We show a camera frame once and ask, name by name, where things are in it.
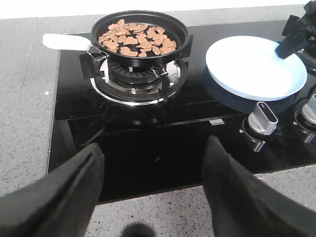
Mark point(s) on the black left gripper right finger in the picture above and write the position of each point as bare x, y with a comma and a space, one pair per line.
243, 206

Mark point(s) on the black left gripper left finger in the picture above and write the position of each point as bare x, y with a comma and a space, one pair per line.
59, 204

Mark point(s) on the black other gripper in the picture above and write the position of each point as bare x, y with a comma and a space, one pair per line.
299, 32

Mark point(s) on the light blue plate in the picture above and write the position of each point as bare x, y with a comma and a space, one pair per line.
248, 67

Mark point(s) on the brown meat pieces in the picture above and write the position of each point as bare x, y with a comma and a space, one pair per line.
137, 40

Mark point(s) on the black frying pan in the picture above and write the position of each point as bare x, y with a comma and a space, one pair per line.
174, 29

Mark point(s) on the right silver stove knob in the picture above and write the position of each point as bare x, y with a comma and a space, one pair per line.
309, 110

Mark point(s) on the silver stove knob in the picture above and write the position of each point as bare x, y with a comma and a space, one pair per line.
262, 119
309, 110

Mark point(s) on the left silver stove knob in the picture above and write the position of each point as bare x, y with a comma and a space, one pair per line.
262, 119

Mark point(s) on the black glass gas cooktop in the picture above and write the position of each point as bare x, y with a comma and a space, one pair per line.
158, 148

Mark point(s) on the left burner with grate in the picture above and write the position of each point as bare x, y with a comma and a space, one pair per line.
136, 86

